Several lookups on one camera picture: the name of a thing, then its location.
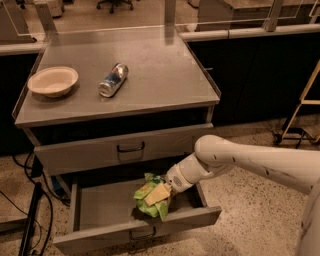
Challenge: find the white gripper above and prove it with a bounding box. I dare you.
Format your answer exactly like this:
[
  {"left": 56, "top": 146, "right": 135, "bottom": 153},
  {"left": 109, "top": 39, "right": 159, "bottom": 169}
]
[{"left": 144, "top": 163, "right": 197, "bottom": 206}]

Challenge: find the green rice chip bag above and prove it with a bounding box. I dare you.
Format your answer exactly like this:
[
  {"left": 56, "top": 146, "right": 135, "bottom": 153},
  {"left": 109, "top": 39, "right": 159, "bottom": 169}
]
[{"left": 133, "top": 173, "right": 171, "bottom": 221}]

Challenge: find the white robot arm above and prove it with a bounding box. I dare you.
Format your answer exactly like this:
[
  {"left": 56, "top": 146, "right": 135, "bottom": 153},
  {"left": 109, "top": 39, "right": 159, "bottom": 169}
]
[{"left": 144, "top": 135, "right": 320, "bottom": 256}]

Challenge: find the open grey middle drawer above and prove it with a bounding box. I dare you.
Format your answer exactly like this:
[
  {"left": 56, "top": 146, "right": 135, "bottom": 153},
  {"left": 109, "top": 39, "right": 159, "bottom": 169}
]
[{"left": 52, "top": 162, "right": 223, "bottom": 256}]

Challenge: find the grey metal drawer cabinet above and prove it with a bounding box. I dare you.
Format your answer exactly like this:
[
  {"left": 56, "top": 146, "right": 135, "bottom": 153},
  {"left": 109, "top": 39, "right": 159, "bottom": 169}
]
[{"left": 15, "top": 27, "right": 221, "bottom": 256}]

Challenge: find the closed grey top drawer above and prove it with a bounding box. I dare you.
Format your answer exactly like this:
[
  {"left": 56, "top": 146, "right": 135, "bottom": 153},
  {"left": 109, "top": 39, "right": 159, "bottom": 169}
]
[{"left": 35, "top": 123, "right": 213, "bottom": 176}]

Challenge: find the silver blue drink can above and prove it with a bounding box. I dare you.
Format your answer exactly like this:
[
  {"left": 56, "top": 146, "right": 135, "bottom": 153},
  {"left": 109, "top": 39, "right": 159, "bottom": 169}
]
[{"left": 98, "top": 63, "right": 129, "bottom": 98}]

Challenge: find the black floor stand bar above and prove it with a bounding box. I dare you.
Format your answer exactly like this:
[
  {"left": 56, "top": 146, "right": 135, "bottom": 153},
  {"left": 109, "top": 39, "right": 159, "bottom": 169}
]
[{"left": 18, "top": 182, "right": 42, "bottom": 256}]

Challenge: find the white paper bowl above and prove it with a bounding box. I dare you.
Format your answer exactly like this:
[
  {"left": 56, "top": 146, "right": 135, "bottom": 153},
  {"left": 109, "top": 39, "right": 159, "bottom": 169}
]
[{"left": 27, "top": 66, "right": 79, "bottom": 98}]

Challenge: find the black office chair base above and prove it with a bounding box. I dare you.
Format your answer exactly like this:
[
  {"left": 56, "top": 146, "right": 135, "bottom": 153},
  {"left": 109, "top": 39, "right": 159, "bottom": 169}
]
[{"left": 96, "top": 0, "right": 134, "bottom": 14}]

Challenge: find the black floor cable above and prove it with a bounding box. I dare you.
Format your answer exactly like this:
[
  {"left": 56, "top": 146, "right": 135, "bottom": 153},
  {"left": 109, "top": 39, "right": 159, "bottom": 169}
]
[{"left": 0, "top": 152, "right": 71, "bottom": 256}]

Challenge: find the yellow wheeled cart frame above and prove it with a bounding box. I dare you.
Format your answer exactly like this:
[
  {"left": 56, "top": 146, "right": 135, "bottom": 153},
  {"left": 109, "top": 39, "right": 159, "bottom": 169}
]
[{"left": 272, "top": 59, "right": 320, "bottom": 149}]

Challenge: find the dark counter with rail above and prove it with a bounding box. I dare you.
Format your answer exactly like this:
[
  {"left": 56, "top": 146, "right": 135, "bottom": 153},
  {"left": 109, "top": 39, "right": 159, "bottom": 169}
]
[{"left": 183, "top": 0, "right": 320, "bottom": 126}]

